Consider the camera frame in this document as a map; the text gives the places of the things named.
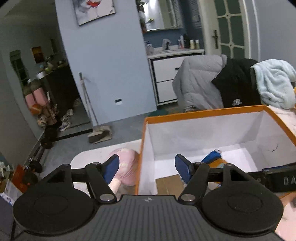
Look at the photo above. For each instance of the blue orange toy in box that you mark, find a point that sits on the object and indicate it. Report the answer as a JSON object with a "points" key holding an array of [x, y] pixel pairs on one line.
{"points": [[214, 161]]}

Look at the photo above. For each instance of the brown cardboard piece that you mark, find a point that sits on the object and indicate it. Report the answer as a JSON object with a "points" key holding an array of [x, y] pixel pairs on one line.
{"points": [[171, 185]]}

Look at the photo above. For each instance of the black jacket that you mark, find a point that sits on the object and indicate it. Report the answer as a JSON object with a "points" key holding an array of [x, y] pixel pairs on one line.
{"points": [[236, 85]]}

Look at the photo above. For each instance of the light blue fleece blanket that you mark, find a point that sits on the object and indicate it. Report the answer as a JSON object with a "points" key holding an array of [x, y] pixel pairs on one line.
{"points": [[274, 80]]}

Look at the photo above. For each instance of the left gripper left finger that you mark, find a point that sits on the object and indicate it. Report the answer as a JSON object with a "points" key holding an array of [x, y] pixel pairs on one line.
{"points": [[99, 176]]}

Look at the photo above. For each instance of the orange cardboard box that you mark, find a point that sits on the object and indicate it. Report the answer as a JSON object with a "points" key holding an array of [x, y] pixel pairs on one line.
{"points": [[251, 137]]}

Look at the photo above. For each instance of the white drawer cabinet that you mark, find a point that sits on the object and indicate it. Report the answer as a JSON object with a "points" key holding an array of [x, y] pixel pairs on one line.
{"points": [[164, 66]]}

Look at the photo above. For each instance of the wall mirror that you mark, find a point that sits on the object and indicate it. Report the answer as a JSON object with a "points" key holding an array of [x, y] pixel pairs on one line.
{"points": [[158, 15]]}

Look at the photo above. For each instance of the dark sideboard cabinet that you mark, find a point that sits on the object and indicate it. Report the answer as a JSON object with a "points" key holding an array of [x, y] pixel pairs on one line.
{"points": [[61, 87]]}

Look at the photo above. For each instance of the grey quilted jacket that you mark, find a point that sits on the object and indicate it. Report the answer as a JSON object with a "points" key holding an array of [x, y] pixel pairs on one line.
{"points": [[193, 82]]}

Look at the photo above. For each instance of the wine glass painting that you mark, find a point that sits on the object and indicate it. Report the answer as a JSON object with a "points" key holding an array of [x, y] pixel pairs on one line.
{"points": [[89, 10]]}

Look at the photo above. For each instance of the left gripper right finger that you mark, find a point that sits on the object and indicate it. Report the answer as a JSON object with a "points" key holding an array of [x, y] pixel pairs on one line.
{"points": [[195, 176]]}

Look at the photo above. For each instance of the white glass-panel door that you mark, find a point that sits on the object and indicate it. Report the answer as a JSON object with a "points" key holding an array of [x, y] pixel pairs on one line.
{"points": [[225, 28]]}

